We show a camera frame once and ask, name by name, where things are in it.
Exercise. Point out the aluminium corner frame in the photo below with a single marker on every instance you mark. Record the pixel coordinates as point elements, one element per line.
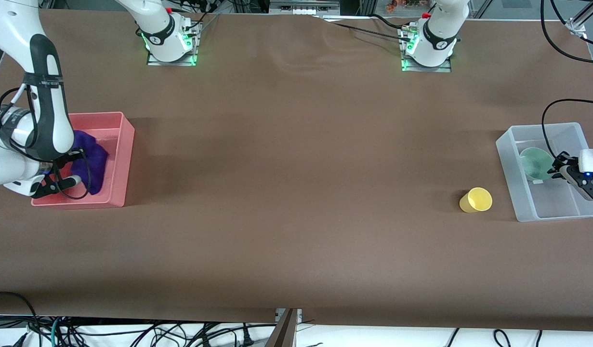
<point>583,19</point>

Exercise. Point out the translucent white plastic bin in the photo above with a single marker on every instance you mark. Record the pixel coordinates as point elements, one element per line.
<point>518,193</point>

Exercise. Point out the yellow plastic cup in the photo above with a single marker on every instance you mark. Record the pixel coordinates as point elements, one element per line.
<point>477,200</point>

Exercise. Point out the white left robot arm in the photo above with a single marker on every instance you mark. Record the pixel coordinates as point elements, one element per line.
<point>436,33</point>

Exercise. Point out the aluminium frame profile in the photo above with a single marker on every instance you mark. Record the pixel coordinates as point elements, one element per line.
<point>286,330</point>

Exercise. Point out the pink plastic bin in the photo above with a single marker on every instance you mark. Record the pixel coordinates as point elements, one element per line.
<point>120,159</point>

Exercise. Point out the green plastic bowl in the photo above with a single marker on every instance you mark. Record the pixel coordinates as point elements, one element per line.
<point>534,164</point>

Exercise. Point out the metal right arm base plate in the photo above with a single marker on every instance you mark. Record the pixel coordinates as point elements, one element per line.
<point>173,62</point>

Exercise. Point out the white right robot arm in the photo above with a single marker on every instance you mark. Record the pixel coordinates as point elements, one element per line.
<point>17,29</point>

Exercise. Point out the purple cloth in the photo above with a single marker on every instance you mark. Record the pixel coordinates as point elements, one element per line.
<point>93,161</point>

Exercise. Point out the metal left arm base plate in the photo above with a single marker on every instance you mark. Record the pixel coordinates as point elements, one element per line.
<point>426,69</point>

